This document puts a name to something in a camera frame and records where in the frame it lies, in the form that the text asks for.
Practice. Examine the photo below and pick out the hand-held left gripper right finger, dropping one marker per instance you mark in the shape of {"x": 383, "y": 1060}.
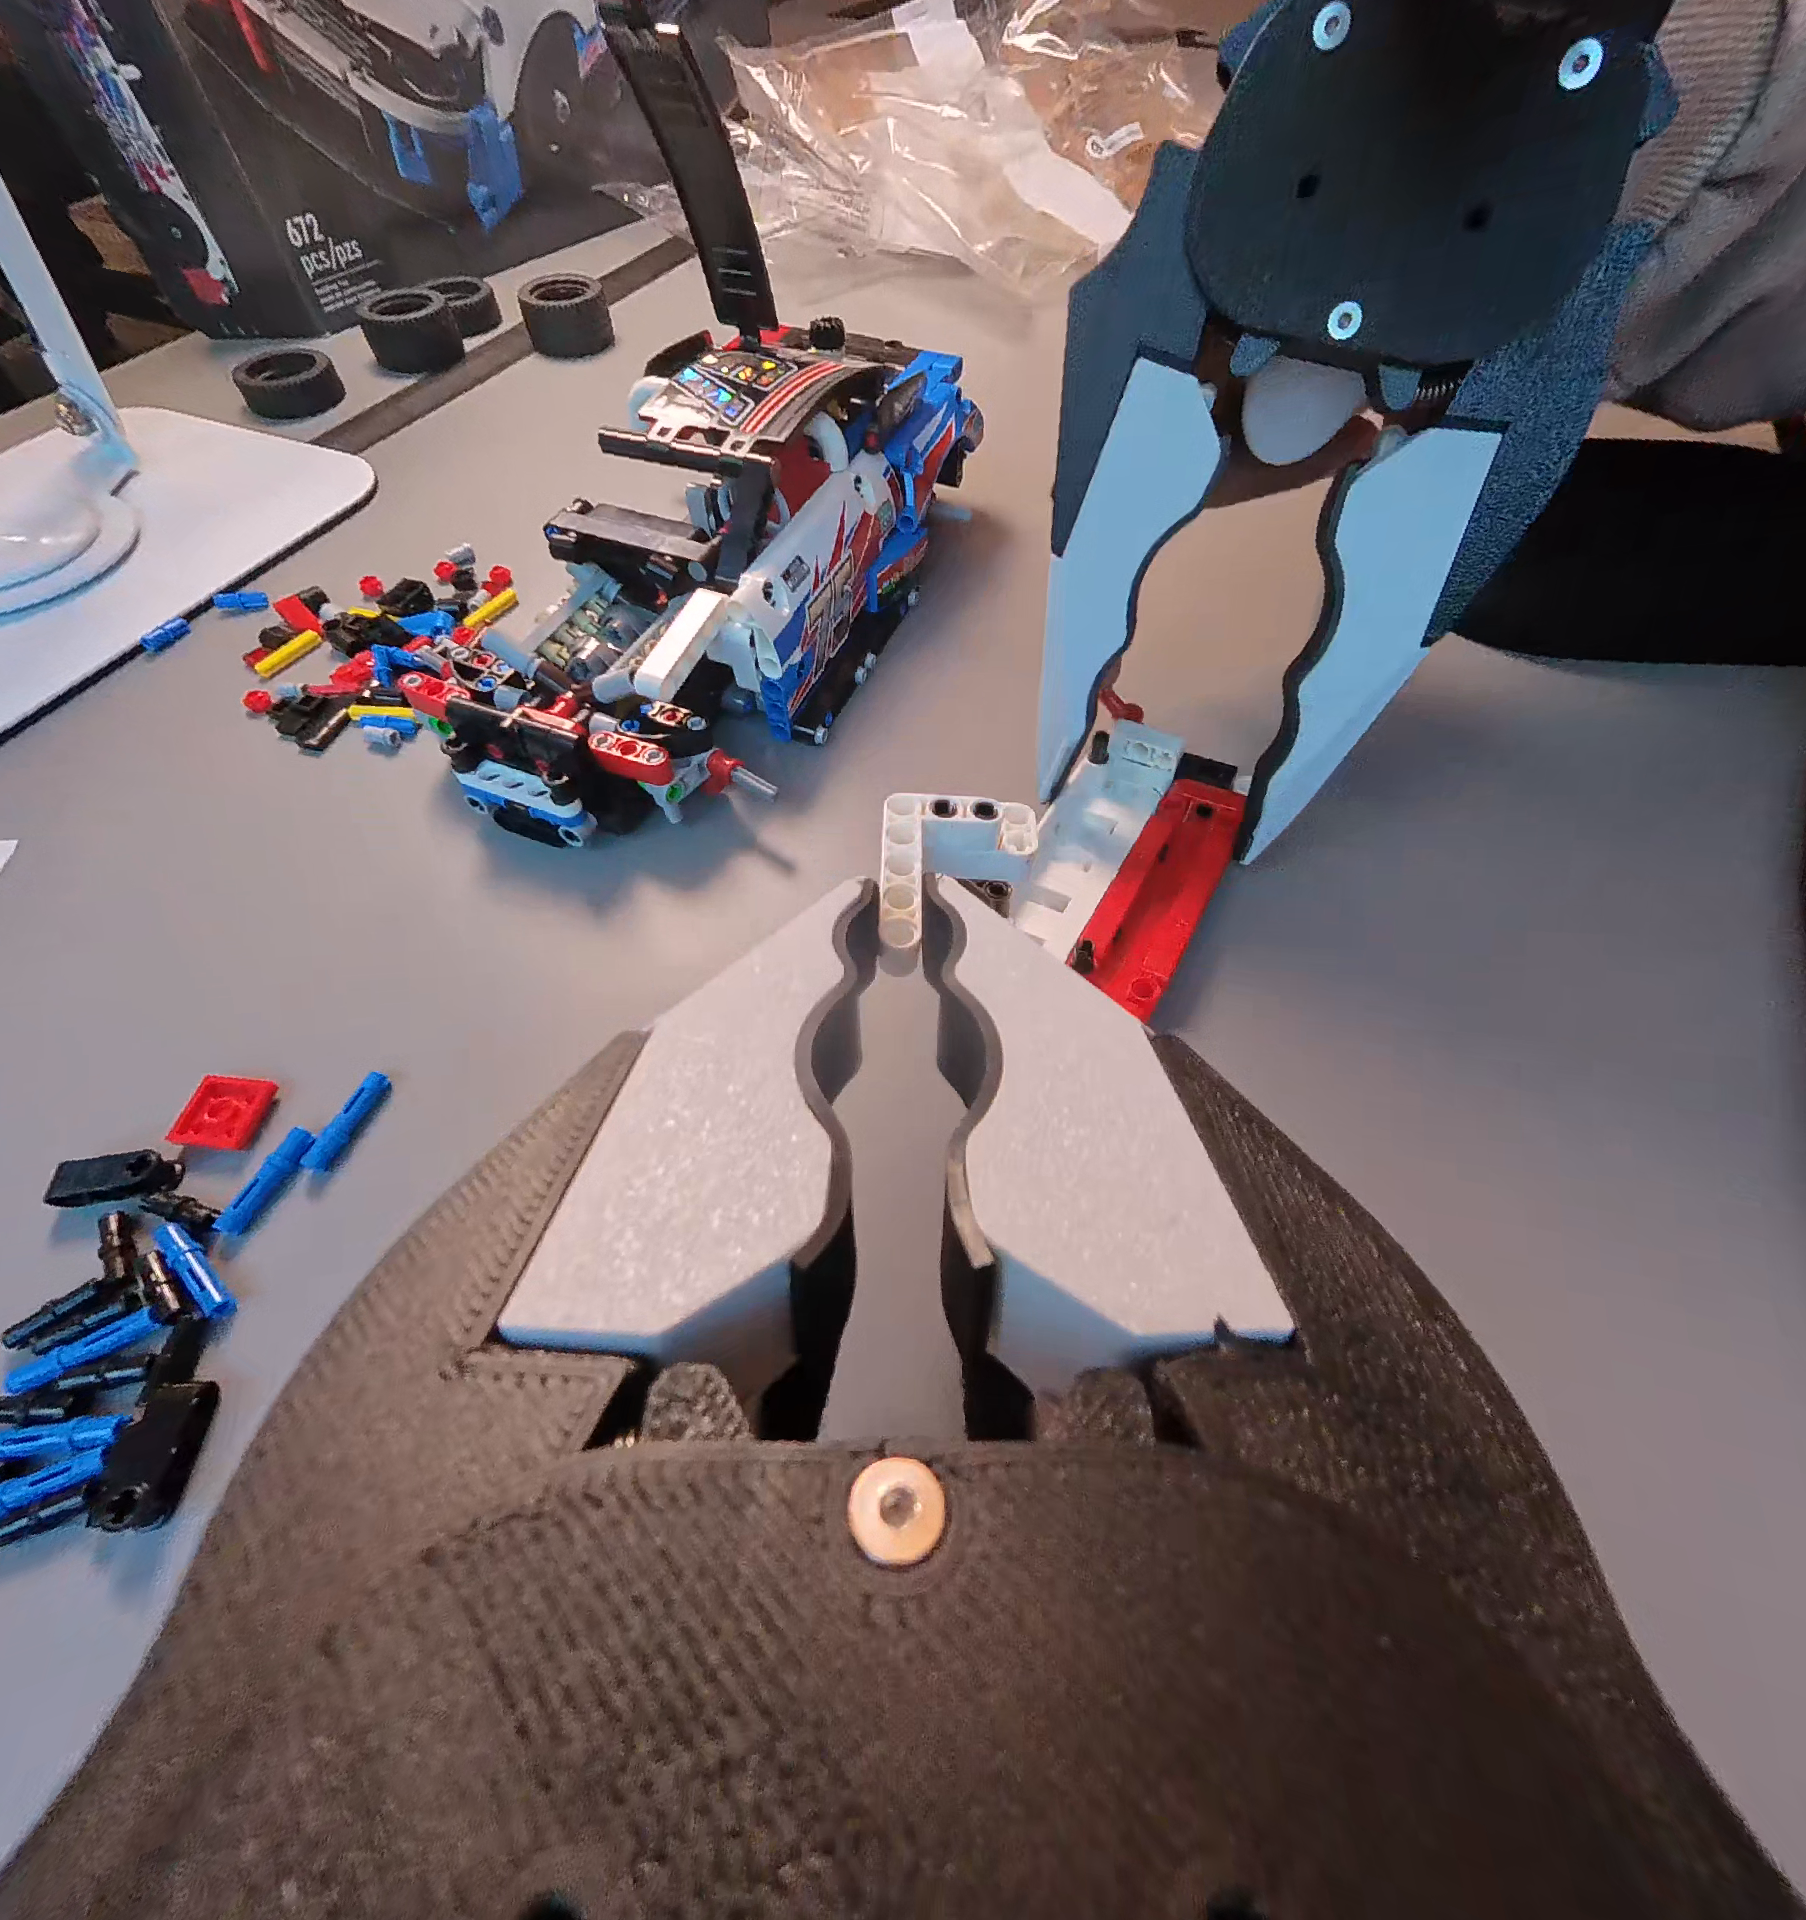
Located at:
{"x": 1126, "y": 1199}

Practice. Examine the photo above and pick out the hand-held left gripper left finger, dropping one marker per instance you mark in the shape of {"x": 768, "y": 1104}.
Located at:
{"x": 664, "y": 1184}

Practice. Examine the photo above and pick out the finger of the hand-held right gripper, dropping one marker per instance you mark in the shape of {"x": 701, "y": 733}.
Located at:
{"x": 1126, "y": 480}
{"x": 1383, "y": 599}

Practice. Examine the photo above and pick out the white L-shaped lego beam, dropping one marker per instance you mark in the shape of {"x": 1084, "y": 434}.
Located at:
{"x": 903, "y": 841}

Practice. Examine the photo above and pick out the person's right forearm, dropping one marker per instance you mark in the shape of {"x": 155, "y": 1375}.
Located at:
{"x": 1743, "y": 194}

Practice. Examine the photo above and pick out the red white lego subassembly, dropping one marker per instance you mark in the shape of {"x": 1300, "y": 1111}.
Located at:
{"x": 1158, "y": 883}

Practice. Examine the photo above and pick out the blue white lego race car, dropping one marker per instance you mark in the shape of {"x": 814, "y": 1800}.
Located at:
{"x": 781, "y": 599}

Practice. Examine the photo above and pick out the red square lego plate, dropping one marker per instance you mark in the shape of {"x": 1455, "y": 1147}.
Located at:
{"x": 221, "y": 1111}

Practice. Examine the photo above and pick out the pile of assorted lego pieces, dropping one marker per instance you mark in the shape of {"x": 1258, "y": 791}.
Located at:
{"x": 348, "y": 661}

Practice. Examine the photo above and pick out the lego set box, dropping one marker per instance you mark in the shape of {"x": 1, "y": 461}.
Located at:
{"x": 286, "y": 181}

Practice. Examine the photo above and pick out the clear plastic bag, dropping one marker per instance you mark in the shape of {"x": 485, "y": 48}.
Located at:
{"x": 1113, "y": 75}
{"x": 903, "y": 166}

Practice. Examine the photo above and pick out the black tilted panel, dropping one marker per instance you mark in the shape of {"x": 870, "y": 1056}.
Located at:
{"x": 707, "y": 181}

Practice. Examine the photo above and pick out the cluster of blue black pegs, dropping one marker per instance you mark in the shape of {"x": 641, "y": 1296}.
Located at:
{"x": 107, "y": 1350}

